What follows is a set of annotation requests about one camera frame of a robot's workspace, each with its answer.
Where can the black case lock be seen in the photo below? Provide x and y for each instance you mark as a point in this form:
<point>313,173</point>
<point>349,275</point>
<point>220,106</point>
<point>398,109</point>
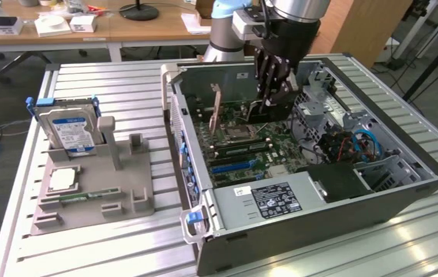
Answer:
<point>183,111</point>

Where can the black stand pole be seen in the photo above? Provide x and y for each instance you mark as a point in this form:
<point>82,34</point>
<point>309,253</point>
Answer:
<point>434,69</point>

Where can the paper stack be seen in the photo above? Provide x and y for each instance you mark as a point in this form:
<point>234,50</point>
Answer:
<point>196,26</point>

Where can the green motherboard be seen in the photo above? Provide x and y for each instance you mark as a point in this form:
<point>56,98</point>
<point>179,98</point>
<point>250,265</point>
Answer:
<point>281,135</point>

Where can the metal disk bay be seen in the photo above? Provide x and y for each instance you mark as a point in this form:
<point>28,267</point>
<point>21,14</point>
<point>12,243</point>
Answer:
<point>318,109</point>
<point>395,173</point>

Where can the white box black label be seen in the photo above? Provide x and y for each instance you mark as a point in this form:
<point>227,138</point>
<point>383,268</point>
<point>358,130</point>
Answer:
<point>4,27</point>

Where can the green graphics card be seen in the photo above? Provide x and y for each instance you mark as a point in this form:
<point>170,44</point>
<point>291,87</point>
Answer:
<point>273,115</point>

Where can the wooden cabinet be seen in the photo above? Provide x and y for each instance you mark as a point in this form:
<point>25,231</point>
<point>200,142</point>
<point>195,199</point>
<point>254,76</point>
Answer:
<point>357,29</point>

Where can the blue expansion slot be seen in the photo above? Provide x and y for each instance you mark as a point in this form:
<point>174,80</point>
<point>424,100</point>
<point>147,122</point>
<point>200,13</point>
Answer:
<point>230,168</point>

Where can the blue case latch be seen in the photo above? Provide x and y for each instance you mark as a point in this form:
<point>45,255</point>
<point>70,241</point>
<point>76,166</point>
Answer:
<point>192,218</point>

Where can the grey parts rack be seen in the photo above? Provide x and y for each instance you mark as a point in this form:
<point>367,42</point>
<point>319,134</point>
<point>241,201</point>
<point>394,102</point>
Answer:
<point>99,184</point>

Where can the grey power supply unit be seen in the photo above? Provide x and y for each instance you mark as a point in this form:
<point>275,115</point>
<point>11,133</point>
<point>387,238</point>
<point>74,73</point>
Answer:
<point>242,207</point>

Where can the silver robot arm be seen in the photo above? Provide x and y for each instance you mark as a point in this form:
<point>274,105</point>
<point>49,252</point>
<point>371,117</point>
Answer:
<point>222,37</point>

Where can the small white box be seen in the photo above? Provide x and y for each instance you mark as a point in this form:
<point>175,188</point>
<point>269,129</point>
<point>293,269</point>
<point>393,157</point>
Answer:
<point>84,24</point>

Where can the hard disk blue label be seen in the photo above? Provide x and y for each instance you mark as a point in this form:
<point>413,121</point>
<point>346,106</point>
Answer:
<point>68,132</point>

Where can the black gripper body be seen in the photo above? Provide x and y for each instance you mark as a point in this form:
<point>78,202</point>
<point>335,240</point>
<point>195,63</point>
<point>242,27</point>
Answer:
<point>294,37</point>

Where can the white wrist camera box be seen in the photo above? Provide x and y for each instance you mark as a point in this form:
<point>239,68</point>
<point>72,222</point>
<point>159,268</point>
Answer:
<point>246,24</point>

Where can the wooden desk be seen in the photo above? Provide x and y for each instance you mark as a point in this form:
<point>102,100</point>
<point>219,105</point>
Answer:
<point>146,29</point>

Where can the CPU socket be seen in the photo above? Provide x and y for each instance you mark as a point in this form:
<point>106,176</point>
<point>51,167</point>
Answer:
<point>238,133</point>

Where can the silver chipset heatsink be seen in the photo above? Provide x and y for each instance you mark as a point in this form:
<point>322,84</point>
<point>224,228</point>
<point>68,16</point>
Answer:
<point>281,171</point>

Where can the white small boxes on desk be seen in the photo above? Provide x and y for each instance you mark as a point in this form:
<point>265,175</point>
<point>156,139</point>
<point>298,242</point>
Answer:
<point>51,27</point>

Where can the blue disk carrier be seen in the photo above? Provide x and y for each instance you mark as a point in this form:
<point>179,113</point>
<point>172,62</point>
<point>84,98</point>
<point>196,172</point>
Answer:
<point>45,101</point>

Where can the black lamp base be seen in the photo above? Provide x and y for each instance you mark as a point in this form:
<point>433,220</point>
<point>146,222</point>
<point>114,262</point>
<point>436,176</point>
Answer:
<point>139,13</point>

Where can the black open PC case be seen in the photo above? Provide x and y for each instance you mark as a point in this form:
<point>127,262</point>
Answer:
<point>318,225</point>

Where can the green RAM stick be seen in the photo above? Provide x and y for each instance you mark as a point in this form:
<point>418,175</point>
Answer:
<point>242,149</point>
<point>84,196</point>

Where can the silver CPU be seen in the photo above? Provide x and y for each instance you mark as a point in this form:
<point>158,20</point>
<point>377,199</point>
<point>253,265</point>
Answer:
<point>63,179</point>

